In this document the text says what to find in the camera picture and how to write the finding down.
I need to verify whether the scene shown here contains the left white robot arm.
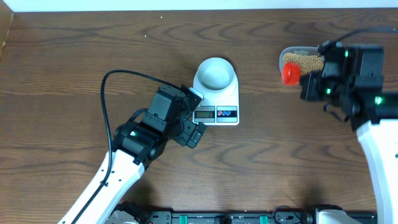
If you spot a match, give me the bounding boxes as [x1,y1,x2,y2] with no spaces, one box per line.
[60,85,206,223]

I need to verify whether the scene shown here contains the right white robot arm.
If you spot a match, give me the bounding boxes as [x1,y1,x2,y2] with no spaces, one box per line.
[300,42,397,223]

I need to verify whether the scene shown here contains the white digital kitchen scale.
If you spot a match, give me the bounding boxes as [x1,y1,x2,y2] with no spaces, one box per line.
[192,76,240,126]

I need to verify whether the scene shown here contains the red plastic measuring scoop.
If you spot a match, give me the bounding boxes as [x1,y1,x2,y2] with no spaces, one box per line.
[282,62,301,85]

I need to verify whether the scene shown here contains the white round bowl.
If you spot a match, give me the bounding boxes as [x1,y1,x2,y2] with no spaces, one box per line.
[195,57,236,91]

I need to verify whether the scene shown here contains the clear plastic soybean container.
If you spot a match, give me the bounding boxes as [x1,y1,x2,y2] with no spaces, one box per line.
[279,47,324,79]

